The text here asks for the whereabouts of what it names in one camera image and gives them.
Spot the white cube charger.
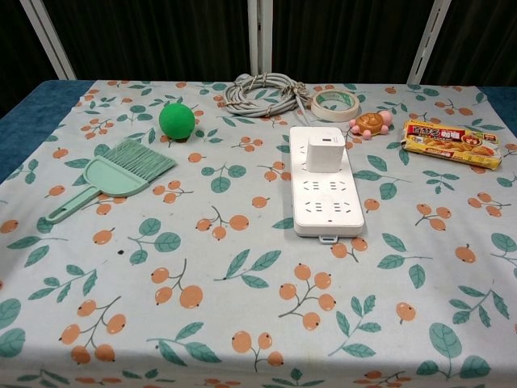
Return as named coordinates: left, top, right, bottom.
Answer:
left=306, top=136, right=347, bottom=174

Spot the white power strip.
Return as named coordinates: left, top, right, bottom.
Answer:
left=288, top=125, right=367, bottom=245

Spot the mint green hand brush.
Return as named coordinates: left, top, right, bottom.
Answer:
left=93, top=139, right=178, bottom=188

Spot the floral orange fruit tablecloth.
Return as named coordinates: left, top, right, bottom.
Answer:
left=0, top=79, right=517, bottom=388

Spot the green foam ball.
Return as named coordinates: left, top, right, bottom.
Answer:
left=158, top=103, right=196, bottom=141

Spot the cream tape roll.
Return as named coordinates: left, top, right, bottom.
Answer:
left=309, top=89, right=360, bottom=120

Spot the pink and orange turtle toy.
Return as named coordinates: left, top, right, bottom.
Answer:
left=349, top=112, right=395, bottom=141

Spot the mint green dustpan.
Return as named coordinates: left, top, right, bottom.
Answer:
left=44, top=155, right=151, bottom=225

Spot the black curtain panel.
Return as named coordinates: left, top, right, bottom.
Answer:
left=423, top=0, right=517, bottom=88
left=0, top=0, right=61, bottom=118
left=271, top=0, right=439, bottom=82
left=42, top=0, right=251, bottom=81

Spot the yellow curry packet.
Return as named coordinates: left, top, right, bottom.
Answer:
left=400, top=120, right=503, bottom=171

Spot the grey cable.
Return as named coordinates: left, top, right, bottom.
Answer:
left=223, top=72, right=314, bottom=126

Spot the white frame post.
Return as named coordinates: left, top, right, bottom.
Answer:
left=18, top=0, right=78, bottom=81
left=246, top=0, right=275, bottom=78
left=407, top=0, right=452, bottom=84

